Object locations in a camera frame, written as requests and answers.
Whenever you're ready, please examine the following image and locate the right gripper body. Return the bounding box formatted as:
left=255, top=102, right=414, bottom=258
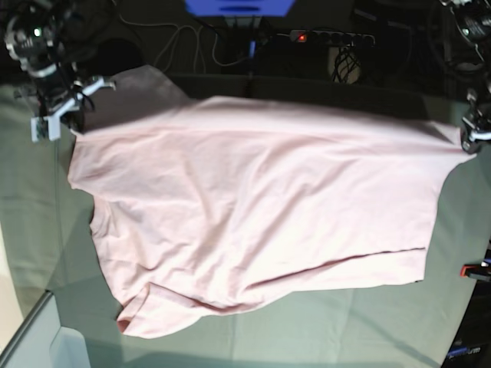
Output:
left=15, top=76, right=117, bottom=127

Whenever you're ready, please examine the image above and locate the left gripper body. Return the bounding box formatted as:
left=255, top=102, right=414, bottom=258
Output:
left=460, top=88, right=490, bottom=153

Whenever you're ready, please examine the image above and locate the pink t-shirt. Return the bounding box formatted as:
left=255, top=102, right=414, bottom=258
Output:
left=68, top=66, right=470, bottom=339

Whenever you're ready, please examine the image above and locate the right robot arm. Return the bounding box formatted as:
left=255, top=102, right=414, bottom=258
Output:
left=3, top=1, right=110, bottom=130

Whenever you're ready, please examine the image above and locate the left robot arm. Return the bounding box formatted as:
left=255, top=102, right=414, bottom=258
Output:
left=440, top=1, right=490, bottom=154

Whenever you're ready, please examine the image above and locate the red black right clamp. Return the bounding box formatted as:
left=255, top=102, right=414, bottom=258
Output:
left=460, top=258, right=491, bottom=282

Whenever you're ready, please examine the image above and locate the white power strip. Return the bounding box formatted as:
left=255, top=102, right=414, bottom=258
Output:
left=289, top=30, right=376, bottom=48

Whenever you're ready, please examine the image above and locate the grey-green table cloth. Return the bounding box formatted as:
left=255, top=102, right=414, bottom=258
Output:
left=1, top=85, right=490, bottom=367

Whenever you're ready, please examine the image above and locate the white plastic bin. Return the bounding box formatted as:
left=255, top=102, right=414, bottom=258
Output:
left=1, top=291, right=91, bottom=368

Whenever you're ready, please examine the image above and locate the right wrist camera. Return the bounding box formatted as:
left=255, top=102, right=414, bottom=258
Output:
left=30, top=117, right=61, bottom=143

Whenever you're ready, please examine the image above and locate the black cable bundle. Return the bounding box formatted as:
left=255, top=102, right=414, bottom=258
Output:
left=329, top=47, right=363, bottom=84

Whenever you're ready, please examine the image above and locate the white cable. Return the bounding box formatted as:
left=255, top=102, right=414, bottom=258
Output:
left=114, top=11, right=254, bottom=74

